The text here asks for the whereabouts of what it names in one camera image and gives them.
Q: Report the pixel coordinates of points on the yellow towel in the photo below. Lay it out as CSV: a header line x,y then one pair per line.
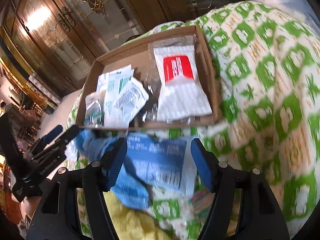
x,y
130,220

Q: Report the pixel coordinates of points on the blue printed packet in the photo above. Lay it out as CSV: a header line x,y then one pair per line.
x,y
160,157

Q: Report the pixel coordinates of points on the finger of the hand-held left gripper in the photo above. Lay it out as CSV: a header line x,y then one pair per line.
x,y
53,132
70,133

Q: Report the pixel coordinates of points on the floral wrapped long box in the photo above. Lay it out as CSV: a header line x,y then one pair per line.
x,y
47,86
41,90

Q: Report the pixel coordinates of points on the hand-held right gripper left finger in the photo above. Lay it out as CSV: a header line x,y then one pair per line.
x,y
117,165

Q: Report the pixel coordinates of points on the green white printed packet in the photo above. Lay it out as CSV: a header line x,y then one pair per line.
x,y
112,90

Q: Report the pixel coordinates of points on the blue towel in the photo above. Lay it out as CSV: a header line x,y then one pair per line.
x,y
132,192

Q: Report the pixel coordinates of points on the white packet red label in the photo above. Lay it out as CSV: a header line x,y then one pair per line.
x,y
182,97

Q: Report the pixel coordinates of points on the shallow cardboard box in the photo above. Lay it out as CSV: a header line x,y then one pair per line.
x,y
140,55

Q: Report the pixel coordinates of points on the wooden glass door set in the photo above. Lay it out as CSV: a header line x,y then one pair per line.
x,y
112,17

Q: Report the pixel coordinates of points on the dark wooden chair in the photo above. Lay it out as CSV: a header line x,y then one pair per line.
x,y
22,112

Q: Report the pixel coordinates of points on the striped colourful packet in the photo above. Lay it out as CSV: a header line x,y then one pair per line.
x,y
200,201

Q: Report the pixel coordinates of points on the colourful picture packet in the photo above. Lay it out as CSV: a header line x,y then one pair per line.
x,y
93,110

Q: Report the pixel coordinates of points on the white packet black print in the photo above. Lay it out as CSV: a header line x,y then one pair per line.
x,y
132,100

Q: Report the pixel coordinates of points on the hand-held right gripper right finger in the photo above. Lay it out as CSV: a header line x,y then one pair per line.
x,y
202,165

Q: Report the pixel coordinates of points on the green white patterned blanket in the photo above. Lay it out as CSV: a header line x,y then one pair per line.
x,y
262,80

